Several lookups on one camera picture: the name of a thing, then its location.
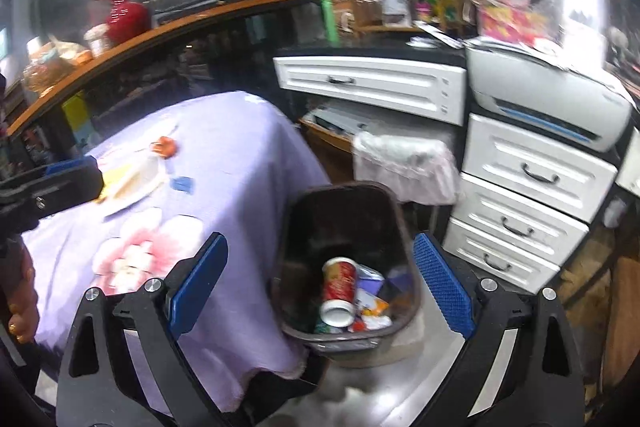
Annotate white handheld device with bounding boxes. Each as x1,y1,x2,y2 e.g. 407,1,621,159
407,27,463,50

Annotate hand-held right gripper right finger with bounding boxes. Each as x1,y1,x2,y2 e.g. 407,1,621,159
412,232,585,427

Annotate purple floral tablecloth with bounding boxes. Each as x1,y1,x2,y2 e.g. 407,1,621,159
22,91,333,413

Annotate small colourful bottles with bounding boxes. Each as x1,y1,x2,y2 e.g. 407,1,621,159
412,0,458,22

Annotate red vase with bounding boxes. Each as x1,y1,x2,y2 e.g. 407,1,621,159
92,0,151,48

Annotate plastic bag of snacks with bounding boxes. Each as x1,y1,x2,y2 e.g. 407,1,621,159
475,0,566,48

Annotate white paper plate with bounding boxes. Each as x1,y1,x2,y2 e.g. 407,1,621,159
102,157,166,218

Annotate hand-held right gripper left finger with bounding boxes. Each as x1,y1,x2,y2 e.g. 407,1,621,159
56,232,229,427

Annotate green bottle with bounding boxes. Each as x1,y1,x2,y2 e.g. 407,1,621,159
322,0,341,48

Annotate dark brown trash bin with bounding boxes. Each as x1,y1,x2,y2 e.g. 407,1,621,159
272,181,423,367

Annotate white lined waste bin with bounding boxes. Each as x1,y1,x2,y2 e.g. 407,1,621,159
351,131,459,206

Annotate white three-drawer cabinet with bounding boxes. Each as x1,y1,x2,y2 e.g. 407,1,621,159
442,114,618,295

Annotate person's left hand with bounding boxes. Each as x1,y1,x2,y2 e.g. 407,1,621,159
7,241,40,344

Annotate red soda can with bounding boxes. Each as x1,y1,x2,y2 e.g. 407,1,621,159
319,257,358,328

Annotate white wide desk drawer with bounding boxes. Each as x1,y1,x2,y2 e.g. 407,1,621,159
272,54,468,128

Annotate orange foam net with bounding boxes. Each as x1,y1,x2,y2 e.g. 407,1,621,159
152,136,179,158

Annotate orange snack wrapper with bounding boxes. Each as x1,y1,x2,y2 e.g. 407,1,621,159
356,296,391,318

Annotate purple organza bag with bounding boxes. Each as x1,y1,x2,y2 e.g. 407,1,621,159
357,268,418,308

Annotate curved wooden counter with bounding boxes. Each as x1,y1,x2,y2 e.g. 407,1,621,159
7,0,323,138

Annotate plastic cup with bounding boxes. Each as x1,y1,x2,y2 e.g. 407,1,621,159
84,24,112,58

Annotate white printer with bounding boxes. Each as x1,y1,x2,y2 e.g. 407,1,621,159
465,39,633,152

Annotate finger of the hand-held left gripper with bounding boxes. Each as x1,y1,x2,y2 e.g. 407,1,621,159
42,157,107,210

